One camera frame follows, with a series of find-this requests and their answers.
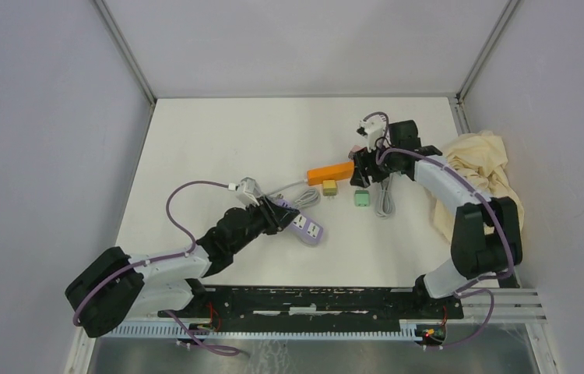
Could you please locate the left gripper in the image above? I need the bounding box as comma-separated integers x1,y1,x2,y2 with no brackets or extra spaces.
230,195,300,254

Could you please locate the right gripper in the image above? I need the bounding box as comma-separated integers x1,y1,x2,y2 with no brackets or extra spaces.
350,139,400,188

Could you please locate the orange power strip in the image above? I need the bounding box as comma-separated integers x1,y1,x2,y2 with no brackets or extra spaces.
306,161,354,186

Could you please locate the pink USB charger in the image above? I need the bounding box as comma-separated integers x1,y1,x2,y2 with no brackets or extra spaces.
348,146,362,159

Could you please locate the green plug adapter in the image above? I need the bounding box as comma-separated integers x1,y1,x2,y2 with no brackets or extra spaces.
354,189,371,207

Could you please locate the yellow plug adapter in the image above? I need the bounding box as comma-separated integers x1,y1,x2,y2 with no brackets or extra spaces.
322,179,338,197

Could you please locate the purple power strip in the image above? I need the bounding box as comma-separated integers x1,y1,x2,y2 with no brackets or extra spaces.
276,199,324,247

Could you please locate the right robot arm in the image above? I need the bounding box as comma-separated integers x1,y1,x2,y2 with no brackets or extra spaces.
350,112,522,318

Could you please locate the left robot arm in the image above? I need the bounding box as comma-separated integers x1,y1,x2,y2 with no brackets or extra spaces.
65,197,301,338

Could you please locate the cream cloth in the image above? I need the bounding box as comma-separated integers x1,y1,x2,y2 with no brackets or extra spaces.
442,131,525,228

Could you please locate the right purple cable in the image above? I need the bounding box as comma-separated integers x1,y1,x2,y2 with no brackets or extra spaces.
363,111,518,350

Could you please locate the grey coiled cable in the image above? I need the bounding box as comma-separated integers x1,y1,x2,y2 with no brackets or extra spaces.
263,179,322,210

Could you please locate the white strip coiled cable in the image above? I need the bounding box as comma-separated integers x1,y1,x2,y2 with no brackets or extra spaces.
374,174,397,219

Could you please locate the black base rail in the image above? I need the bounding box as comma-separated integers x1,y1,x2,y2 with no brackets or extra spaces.
175,285,464,333

